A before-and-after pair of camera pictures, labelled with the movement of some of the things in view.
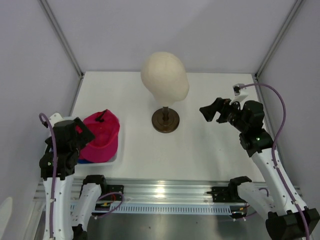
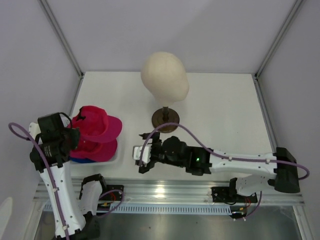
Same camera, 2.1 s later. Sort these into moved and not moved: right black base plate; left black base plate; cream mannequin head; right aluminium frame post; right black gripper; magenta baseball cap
Moved: right black gripper; magenta baseball cap
Not moved: right black base plate; right aluminium frame post; left black base plate; cream mannequin head
